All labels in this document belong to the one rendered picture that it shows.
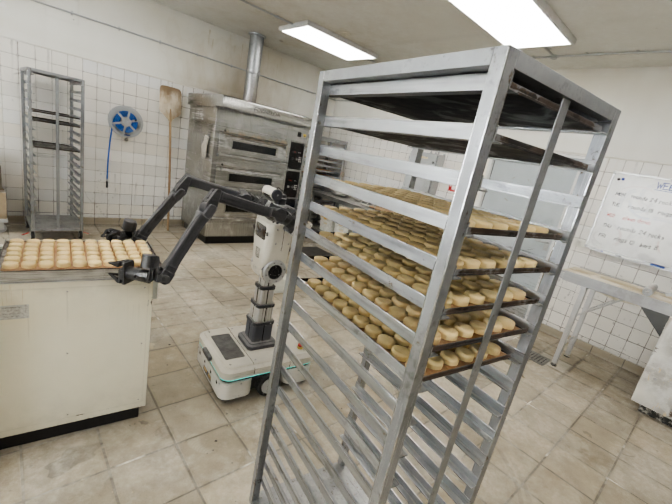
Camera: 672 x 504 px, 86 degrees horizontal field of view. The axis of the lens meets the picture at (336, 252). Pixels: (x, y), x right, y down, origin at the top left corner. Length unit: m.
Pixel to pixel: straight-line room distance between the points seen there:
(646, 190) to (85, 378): 4.91
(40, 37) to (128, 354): 4.41
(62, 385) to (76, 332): 0.28
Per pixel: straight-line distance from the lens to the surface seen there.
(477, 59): 0.78
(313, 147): 1.19
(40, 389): 2.23
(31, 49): 5.85
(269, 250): 2.24
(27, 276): 1.98
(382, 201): 0.92
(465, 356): 1.06
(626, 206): 4.87
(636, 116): 5.01
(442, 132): 0.82
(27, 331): 2.07
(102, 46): 5.95
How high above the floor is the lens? 1.59
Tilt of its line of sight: 15 degrees down
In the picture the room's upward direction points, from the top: 11 degrees clockwise
